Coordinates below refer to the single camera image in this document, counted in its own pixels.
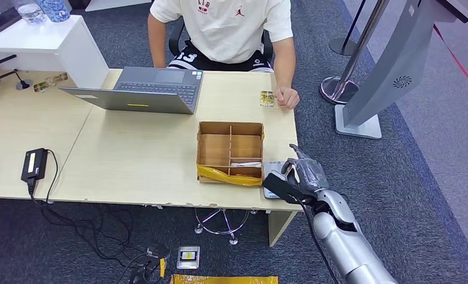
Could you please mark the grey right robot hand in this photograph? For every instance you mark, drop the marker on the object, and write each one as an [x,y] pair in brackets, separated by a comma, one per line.
[310,174]

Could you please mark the person's left hand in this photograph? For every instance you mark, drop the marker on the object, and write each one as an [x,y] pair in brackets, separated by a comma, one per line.
[286,98]

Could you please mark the person's left forearm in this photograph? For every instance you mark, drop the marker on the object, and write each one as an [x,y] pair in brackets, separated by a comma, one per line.
[284,62]

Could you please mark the person's right forearm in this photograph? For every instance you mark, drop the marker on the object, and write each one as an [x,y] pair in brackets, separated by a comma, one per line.
[157,43]

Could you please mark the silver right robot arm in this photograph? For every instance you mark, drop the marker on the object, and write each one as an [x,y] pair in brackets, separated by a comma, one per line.
[347,243]

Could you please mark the yellow green ID card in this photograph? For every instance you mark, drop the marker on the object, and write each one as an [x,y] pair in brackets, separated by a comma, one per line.
[267,98]

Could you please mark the white card reader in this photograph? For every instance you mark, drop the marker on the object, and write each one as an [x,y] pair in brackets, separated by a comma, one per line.
[272,166]

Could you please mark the room key card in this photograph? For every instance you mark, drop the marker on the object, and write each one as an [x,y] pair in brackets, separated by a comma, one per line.
[245,164]

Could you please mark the person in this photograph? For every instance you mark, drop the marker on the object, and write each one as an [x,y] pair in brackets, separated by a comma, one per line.
[226,31]

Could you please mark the wooden divided organizer box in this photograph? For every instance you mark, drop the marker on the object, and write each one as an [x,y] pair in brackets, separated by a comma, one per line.
[214,151]

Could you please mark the chrome stool base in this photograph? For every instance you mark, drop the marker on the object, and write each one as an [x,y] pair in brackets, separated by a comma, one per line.
[222,231]

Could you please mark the grey kiosk stand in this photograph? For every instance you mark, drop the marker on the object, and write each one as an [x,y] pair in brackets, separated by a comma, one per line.
[398,58]

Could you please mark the yellow floor tape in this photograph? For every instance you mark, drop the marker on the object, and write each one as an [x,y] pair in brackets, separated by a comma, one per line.
[226,280]

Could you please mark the grey laptop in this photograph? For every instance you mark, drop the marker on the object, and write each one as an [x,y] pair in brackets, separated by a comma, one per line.
[139,100]

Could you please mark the silver floor socket plate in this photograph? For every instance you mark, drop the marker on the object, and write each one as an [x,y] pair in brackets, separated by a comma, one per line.
[188,256]

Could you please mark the blue patterned cup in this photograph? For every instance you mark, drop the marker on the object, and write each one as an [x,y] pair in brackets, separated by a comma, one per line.
[54,9]

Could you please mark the white cabinet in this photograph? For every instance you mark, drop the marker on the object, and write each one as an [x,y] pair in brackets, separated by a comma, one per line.
[41,43]

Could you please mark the black power adapter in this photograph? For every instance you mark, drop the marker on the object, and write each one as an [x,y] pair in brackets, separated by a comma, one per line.
[34,164]

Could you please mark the clear water bottle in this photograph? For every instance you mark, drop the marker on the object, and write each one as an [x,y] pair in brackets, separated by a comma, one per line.
[30,11]

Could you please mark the black phone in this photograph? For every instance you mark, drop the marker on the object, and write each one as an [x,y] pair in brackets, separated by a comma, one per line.
[0,19]

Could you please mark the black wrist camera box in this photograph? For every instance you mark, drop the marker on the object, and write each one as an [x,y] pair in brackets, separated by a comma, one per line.
[280,187]

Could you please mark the chrome stanchion post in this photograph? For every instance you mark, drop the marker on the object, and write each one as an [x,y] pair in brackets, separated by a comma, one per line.
[337,91]

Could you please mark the black stanchion post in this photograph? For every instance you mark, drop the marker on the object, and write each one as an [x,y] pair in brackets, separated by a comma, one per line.
[343,46]

